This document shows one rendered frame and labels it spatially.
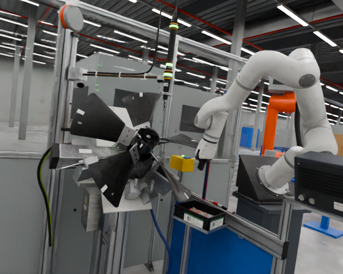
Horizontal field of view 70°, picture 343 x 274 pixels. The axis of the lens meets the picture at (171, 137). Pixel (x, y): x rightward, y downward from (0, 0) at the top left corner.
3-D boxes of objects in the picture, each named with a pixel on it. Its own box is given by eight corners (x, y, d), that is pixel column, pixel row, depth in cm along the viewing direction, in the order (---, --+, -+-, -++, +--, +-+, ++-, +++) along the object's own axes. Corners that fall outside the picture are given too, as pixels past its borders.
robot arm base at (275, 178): (280, 169, 150) (301, 150, 137) (292, 197, 137) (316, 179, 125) (253, 163, 145) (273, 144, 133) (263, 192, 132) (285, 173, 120)
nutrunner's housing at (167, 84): (160, 99, 129) (170, 9, 126) (163, 100, 132) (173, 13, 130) (166, 99, 127) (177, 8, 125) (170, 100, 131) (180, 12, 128)
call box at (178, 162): (169, 168, 180) (170, 154, 180) (180, 169, 185) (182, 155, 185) (181, 174, 167) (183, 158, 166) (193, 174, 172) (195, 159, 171)
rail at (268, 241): (171, 194, 181) (172, 184, 180) (176, 194, 183) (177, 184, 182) (281, 260, 104) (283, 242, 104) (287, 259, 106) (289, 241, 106)
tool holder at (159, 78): (153, 93, 129) (155, 74, 128) (159, 95, 135) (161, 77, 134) (169, 94, 125) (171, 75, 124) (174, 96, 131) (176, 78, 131)
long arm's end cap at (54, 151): (55, 155, 123) (59, 143, 115) (55, 169, 119) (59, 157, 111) (49, 155, 121) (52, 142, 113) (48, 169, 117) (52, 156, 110)
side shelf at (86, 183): (72, 178, 174) (73, 174, 174) (121, 178, 193) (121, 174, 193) (79, 188, 154) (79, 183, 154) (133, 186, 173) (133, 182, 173)
